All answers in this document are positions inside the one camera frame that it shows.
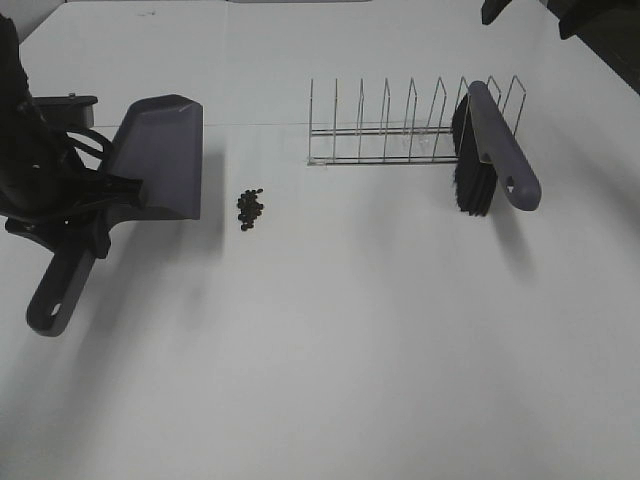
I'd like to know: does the purple plastic dustpan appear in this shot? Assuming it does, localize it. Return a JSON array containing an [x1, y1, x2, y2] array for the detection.
[[26, 94, 203, 337]]

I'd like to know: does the pile of coffee beans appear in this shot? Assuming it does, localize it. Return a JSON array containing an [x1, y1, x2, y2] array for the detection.
[[236, 188, 264, 231]]

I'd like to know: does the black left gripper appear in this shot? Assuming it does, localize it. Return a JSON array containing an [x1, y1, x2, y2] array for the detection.
[[3, 169, 144, 259]]

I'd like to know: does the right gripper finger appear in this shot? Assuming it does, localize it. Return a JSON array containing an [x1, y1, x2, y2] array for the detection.
[[558, 0, 615, 40], [481, 0, 512, 25]]

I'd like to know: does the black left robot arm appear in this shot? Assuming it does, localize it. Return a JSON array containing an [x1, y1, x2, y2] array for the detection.
[[1, 17, 142, 258]]

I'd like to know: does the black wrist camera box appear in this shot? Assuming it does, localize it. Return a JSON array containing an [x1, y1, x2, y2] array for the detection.
[[34, 94, 98, 129]]

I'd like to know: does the metal wire dish rack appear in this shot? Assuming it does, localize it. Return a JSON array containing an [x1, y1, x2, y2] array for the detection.
[[305, 74, 528, 168]]

